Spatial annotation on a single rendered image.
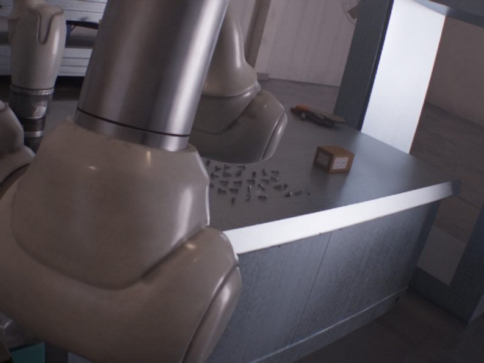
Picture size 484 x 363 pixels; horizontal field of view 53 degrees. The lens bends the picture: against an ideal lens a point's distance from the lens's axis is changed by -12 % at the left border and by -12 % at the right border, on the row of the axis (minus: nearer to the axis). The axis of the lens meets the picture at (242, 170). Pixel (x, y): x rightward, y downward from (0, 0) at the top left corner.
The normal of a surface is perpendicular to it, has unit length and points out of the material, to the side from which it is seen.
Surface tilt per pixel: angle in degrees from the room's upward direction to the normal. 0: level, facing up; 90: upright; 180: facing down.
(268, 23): 90
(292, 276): 90
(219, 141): 107
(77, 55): 90
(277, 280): 90
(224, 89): 57
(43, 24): 77
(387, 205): 68
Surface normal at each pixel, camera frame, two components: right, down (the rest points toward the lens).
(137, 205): 0.35, -0.01
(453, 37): -0.74, 0.04
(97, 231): -0.05, 0.06
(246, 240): 0.71, 0.00
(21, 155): 0.47, -0.84
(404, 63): 0.63, 0.39
